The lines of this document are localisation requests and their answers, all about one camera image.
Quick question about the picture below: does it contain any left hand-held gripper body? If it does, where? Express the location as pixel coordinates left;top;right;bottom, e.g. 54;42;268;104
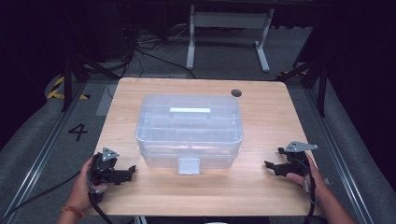
88;147;121;195

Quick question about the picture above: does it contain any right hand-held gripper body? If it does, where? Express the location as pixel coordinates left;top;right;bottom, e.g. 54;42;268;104
283;141;318;177

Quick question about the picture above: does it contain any clear plastic storage box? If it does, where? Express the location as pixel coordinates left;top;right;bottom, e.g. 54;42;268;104
134;93;245;175

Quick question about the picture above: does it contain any person's right hand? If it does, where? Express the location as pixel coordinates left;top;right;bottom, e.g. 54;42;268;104
286;153;329;203

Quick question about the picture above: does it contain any person's left hand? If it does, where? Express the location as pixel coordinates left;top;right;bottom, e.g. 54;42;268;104
66;155;108;213

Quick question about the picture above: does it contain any black tripod stand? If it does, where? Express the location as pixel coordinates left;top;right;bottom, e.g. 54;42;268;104
276;58;330;119
60;50;121;113

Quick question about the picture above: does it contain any yellow black floor tape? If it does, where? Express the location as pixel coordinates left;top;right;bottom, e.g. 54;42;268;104
46;76;92;101

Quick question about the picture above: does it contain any white metal stand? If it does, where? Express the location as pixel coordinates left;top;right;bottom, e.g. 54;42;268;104
185;4;276;74

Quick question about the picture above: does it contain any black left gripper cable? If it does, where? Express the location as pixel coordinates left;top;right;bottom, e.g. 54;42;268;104
87;186;115;224

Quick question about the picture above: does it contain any metal floor rail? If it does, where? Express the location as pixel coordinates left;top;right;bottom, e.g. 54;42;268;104
0;83;89;220
303;88;376;224

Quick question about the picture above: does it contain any orange beaded bracelet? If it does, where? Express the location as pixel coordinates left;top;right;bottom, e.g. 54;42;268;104
60;205;86;219

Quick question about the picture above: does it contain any black floor cable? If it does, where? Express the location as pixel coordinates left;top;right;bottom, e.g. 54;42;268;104
0;169;82;220

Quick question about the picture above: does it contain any bundle of black floor cables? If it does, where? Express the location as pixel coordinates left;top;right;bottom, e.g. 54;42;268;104
122;26;198;79

